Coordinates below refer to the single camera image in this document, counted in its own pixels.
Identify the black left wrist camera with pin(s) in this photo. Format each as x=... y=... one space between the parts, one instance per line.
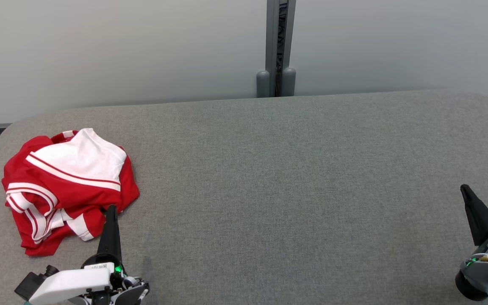
x=30 y=286

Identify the grey rounded post cap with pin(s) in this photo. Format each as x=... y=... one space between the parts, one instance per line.
x=289 y=82
x=263 y=84

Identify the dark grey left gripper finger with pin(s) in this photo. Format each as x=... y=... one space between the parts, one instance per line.
x=110 y=237

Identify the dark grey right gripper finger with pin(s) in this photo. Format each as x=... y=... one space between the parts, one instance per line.
x=479 y=216

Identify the red basketball jersey number 22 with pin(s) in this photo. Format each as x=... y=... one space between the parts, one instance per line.
x=79 y=156

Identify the grey metal partition post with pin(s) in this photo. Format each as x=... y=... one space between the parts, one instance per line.
x=271 y=38

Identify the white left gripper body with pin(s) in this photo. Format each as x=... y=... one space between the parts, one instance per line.
x=74 y=281

